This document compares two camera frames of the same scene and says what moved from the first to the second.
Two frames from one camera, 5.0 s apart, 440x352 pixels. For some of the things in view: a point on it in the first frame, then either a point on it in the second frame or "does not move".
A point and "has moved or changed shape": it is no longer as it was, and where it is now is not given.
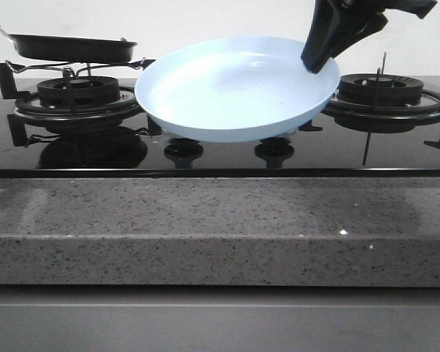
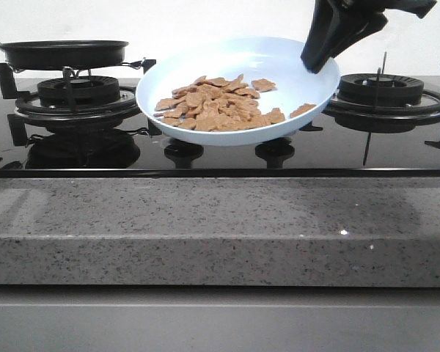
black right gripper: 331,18 does not move
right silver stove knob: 275,141 does not move
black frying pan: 70,49 has moved or changed shape
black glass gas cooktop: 96,128 does not move
